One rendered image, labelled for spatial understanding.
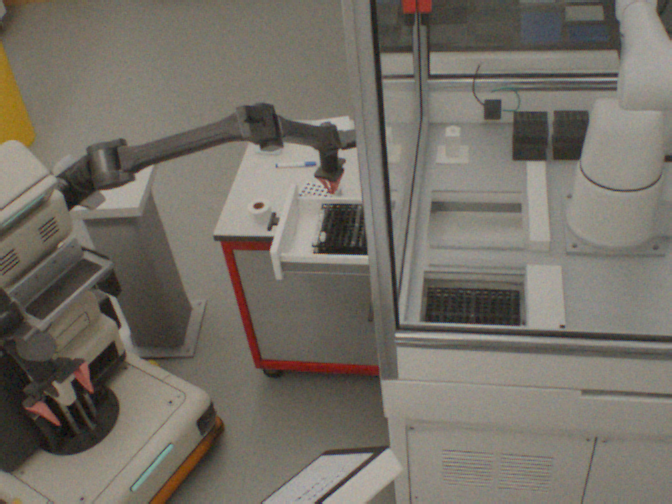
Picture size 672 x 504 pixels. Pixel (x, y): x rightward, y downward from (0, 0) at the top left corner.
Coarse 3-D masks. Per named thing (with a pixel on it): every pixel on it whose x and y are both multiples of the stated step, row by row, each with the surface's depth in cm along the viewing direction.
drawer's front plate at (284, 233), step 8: (296, 184) 223; (288, 192) 221; (296, 192) 223; (288, 200) 218; (296, 200) 224; (288, 208) 216; (296, 208) 224; (288, 216) 215; (296, 216) 224; (280, 224) 211; (288, 224) 215; (280, 232) 208; (288, 232) 215; (280, 240) 207; (288, 240) 216; (272, 248) 204; (280, 248) 207; (288, 248) 216; (272, 256) 205; (280, 256) 207; (280, 264) 208; (280, 272) 208
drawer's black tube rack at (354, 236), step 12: (336, 204) 219; (348, 204) 219; (360, 204) 218; (336, 216) 220; (348, 216) 219; (360, 216) 214; (324, 228) 212; (336, 228) 212; (348, 228) 211; (360, 228) 215; (336, 240) 210; (348, 240) 208; (360, 240) 207; (324, 252) 210; (336, 252) 210; (348, 252) 209; (360, 252) 208
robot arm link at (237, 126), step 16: (240, 112) 175; (256, 112) 178; (208, 128) 177; (224, 128) 176; (240, 128) 175; (256, 128) 177; (272, 128) 182; (96, 144) 181; (112, 144) 182; (144, 144) 180; (160, 144) 179; (176, 144) 178; (192, 144) 178; (208, 144) 178; (256, 144) 184; (128, 160) 180; (144, 160) 180; (160, 160) 181; (96, 176) 181; (112, 176) 180; (128, 176) 181
